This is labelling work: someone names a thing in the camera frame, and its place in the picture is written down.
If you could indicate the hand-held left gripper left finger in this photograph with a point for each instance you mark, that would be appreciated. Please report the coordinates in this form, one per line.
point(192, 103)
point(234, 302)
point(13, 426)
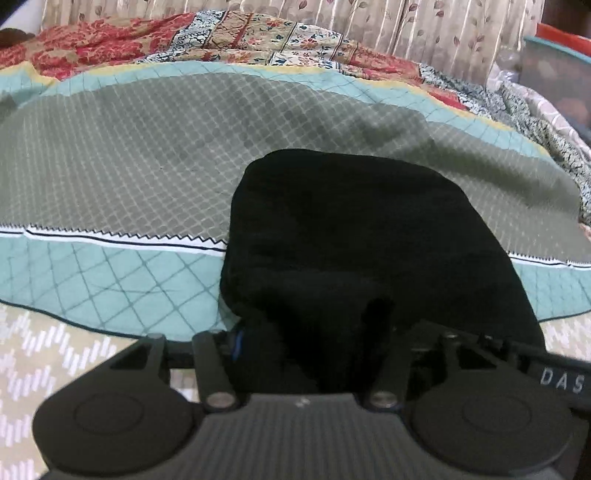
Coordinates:
point(213, 367)

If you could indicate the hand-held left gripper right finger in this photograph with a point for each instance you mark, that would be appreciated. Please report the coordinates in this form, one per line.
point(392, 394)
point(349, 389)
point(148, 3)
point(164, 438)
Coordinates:
point(387, 379)

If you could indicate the black pants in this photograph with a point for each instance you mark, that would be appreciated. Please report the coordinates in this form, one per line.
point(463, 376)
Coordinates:
point(346, 230)

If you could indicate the patterned teal beige bedsheet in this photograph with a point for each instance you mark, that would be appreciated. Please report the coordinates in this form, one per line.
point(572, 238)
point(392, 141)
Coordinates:
point(138, 161)

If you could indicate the clear plastic storage box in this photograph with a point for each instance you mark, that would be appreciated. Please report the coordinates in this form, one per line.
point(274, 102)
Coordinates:
point(558, 78)

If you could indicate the red floral blanket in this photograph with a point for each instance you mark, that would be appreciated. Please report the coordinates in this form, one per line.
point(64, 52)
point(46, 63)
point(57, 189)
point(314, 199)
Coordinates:
point(92, 41)

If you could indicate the beige leaf print curtain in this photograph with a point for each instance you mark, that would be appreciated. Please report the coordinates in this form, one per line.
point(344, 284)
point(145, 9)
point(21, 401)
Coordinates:
point(438, 27)

